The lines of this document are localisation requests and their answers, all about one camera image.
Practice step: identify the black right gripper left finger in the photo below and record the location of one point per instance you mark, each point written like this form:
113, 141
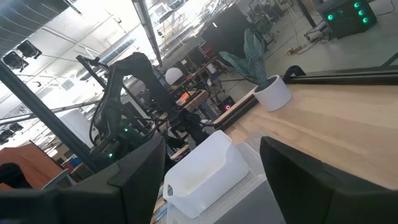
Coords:
136, 183

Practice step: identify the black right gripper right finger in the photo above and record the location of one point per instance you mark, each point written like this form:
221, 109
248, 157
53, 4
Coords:
311, 189

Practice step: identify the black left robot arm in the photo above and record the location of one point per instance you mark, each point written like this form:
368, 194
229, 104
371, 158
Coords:
136, 68

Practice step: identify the white plastic bin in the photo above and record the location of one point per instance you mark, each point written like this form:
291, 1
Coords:
202, 174

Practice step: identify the white globe lamp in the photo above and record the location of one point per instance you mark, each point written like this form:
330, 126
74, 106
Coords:
174, 75

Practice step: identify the clear plastic bin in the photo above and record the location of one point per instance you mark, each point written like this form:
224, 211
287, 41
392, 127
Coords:
253, 161

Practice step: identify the white round plant pot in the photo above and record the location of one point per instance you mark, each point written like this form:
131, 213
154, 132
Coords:
273, 95

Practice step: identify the green leafy potted plant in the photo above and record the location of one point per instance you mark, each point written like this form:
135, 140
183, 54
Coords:
253, 59

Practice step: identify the orange wooden cabinet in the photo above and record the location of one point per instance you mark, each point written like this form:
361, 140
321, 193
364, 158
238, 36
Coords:
31, 161

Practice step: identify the black studio light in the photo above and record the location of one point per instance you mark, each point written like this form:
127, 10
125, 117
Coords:
28, 49
15, 60

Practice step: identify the black box with green lights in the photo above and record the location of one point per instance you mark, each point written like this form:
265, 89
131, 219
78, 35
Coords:
348, 18

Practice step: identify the black overhead frame beam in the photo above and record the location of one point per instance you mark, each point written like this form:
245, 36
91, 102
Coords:
147, 28

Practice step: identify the black table frame rail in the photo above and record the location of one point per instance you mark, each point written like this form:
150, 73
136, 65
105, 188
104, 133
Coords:
342, 77

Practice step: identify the black frame post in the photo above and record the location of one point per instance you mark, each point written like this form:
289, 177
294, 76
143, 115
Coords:
40, 115

